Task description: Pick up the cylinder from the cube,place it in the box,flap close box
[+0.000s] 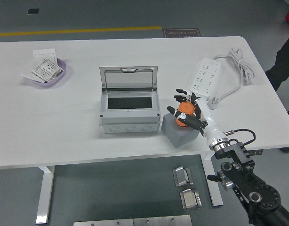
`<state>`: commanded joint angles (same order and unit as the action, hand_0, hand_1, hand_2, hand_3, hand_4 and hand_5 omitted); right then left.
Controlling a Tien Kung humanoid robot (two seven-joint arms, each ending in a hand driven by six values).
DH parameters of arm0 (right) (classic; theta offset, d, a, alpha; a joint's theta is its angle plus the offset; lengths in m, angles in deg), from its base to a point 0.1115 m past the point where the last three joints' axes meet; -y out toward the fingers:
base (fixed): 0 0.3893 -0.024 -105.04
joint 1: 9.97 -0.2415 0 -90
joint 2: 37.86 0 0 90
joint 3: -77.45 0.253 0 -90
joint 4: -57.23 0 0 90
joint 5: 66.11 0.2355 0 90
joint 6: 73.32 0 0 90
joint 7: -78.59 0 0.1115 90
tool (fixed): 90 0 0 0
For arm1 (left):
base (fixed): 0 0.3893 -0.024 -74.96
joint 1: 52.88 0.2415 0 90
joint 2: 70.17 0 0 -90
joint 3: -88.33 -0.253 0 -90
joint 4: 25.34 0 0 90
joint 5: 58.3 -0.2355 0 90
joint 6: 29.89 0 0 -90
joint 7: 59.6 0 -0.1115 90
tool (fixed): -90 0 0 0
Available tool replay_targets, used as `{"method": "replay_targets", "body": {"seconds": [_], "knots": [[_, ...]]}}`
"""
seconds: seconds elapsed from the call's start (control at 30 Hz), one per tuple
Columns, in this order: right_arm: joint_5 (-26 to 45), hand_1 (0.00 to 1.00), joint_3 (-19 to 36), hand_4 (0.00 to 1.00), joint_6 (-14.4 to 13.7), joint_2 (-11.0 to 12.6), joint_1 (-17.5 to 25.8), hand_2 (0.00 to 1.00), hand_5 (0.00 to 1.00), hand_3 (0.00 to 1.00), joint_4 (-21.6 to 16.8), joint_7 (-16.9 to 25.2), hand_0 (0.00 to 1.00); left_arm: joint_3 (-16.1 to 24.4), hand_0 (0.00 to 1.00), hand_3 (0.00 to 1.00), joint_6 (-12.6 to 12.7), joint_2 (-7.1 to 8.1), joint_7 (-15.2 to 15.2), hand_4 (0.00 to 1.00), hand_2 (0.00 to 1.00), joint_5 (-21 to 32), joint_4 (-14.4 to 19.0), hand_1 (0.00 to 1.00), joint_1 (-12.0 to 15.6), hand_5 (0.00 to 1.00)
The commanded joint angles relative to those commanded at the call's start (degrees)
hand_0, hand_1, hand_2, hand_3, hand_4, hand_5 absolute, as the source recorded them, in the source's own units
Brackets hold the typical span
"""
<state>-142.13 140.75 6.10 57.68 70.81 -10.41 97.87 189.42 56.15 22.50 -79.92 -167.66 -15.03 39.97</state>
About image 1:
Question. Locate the silver metal foot block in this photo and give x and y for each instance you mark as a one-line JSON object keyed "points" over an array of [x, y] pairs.
{"points": [[182, 176], [190, 199]]}

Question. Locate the black floor hatch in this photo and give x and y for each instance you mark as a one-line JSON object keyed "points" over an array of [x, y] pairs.
{"points": [[33, 11]]}

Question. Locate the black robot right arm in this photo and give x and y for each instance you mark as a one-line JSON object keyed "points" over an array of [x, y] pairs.
{"points": [[241, 179]]}

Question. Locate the white power strip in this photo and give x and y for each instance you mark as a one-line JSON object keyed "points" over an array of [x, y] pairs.
{"points": [[205, 77]]}

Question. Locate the dark floor sign with text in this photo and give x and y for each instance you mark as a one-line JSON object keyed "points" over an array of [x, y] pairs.
{"points": [[182, 33]]}

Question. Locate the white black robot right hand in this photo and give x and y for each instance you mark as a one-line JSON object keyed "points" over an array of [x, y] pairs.
{"points": [[209, 117]]}

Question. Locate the grey metal base plate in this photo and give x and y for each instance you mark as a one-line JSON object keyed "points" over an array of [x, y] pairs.
{"points": [[162, 220], [103, 223]]}

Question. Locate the transparent hinged box lid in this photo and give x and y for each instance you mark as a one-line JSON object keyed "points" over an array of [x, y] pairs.
{"points": [[129, 78]]}

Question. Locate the grey plastic junction box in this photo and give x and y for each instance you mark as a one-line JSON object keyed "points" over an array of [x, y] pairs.
{"points": [[130, 117]]}

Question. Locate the black table control panel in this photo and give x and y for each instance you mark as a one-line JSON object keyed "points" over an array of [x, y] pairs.
{"points": [[256, 152]]}

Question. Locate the plain white switch plate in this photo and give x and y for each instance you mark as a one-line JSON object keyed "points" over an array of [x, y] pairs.
{"points": [[44, 53]]}

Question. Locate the flat white cover plate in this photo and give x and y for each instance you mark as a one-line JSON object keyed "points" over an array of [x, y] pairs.
{"points": [[29, 75]]}

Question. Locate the orange cylinder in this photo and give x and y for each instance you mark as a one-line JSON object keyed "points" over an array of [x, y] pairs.
{"points": [[185, 108]]}

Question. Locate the grey cube with round hole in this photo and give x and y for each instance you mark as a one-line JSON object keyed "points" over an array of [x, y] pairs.
{"points": [[179, 136]]}

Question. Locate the white table leg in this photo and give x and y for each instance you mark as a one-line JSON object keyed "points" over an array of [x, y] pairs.
{"points": [[216, 195], [44, 195]]}

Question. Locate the printed white socket panel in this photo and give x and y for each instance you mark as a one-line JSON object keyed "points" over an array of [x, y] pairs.
{"points": [[46, 68]]}

